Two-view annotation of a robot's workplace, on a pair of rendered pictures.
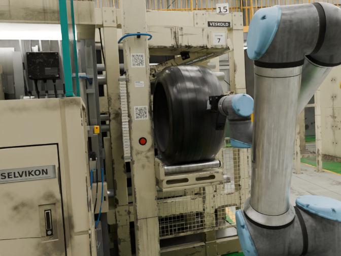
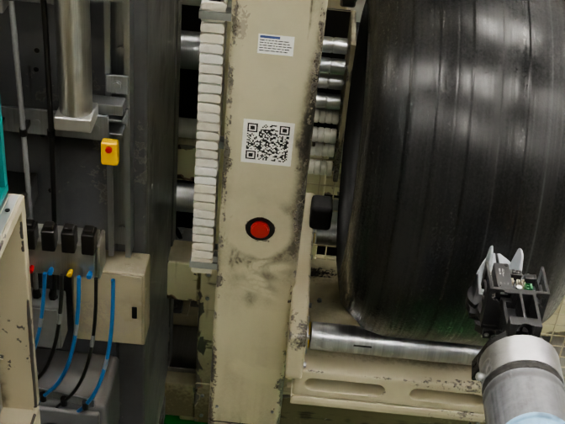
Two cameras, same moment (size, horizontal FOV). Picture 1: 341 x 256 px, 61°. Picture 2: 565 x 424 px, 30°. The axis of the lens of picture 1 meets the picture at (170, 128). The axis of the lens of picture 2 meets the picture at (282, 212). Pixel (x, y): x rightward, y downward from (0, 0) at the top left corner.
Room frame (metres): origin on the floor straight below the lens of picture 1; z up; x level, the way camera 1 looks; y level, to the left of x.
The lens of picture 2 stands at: (0.37, -0.21, 2.04)
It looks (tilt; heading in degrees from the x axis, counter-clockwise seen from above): 36 degrees down; 15
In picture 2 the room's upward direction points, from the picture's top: 6 degrees clockwise
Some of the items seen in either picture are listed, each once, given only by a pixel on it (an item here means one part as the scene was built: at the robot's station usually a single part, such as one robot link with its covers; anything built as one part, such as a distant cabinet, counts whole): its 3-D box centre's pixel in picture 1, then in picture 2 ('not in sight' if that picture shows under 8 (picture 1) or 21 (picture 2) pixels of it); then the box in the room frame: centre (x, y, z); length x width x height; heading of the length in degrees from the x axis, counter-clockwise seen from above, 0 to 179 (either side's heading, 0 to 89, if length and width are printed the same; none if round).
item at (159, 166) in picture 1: (155, 165); (302, 278); (1.74, 0.11, 0.90); 0.40 x 0.03 x 0.10; 15
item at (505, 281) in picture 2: (220, 104); (512, 320); (1.37, -0.24, 1.24); 0.12 x 0.08 x 0.09; 15
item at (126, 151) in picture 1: (125, 119); (211, 141); (1.65, 0.25, 1.19); 0.05 x 0.04 x 0.48; 15
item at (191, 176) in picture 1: (191, 177); (402, 373); (1.65, -0.10, 0.84); 0.36 x 0.09 x 0.06; 105
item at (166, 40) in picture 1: (181, 41); not in sight; (2.10, -0.11, 1.71); 0.61 x 0.25 x 0.15; 105
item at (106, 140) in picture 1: (110, 186); not in sight; (2.48, 0.54, 0.61); 0.33 x 0.06 x 0.86; 15
